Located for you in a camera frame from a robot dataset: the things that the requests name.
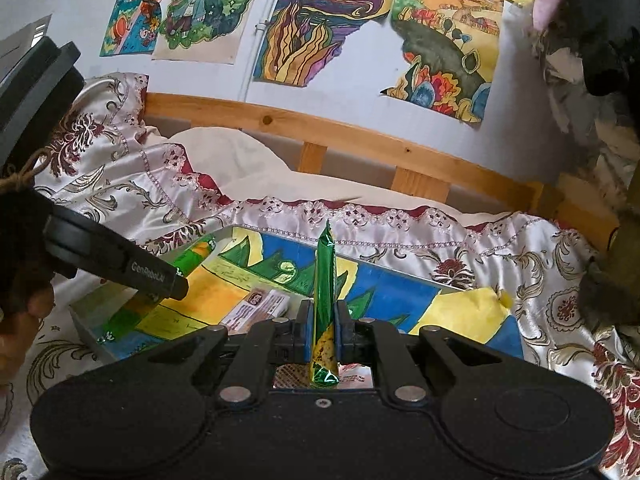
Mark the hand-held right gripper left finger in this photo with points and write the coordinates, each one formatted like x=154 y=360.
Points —
x=306 y=332

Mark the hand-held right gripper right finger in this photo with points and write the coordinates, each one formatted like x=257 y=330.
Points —
x=344 y=332

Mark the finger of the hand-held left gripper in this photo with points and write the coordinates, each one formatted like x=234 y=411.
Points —
x=150 y=275

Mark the green snack packet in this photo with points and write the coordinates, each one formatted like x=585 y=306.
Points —
x=325 y=280

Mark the white and pink snack packet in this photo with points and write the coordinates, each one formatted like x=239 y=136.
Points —
x=255 y=307

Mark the grey shallow tray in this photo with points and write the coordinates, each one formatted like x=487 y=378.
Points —
x=85 y=327

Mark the person's left hand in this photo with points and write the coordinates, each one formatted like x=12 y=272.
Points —
x=20 y=340

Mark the colourful painted paper sheet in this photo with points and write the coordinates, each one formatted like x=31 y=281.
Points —
x=400 y=290

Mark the white pillow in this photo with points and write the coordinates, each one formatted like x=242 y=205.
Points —
x=235 y=160

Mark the floral satin blanket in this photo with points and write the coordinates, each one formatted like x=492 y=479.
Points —
x=500 y=245

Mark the window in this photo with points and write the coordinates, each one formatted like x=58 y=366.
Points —
x=20 y=45

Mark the pink soft toy part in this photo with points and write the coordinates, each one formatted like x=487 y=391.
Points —
x=546 y=7

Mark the black cloth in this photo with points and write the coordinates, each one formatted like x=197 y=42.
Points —
x=600 y=20

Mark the wooden bed frame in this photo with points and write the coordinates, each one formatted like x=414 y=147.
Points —
x=350 y=137

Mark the white wall pipe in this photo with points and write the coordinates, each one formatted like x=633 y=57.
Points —
x=252 y=60

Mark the orange-haired girl wall drawing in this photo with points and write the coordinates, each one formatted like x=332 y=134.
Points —
x=135 y=10

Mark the blond character wall drawing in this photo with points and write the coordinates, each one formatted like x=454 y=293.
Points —
x=210 y=10

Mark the landscape wall drawing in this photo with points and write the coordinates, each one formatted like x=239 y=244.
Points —
x=445 y=45

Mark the swirling sun wall drawing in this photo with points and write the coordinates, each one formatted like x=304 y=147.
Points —
x=320 y=20

